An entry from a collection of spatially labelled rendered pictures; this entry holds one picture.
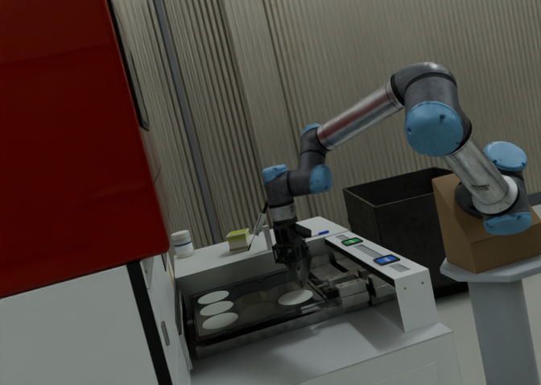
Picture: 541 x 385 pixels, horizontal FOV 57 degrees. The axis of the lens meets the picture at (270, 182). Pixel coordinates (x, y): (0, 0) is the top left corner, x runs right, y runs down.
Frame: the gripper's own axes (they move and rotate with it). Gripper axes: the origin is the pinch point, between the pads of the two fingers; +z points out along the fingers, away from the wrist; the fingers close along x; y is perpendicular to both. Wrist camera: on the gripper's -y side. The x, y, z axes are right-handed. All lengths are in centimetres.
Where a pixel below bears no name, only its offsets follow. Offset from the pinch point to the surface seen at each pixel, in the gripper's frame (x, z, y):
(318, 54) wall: -81, -97, -305
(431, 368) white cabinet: 36.0, 16.8, 17.2
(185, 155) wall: -190, -37, -225
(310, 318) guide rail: 3.5, 7.9, 7.5
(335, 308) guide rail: 9.6, 7.4, 2.9
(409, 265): 32.8, -4.3, 4.3
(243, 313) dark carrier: -12.1, 1.9, 16.2
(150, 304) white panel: 3, -23, 66
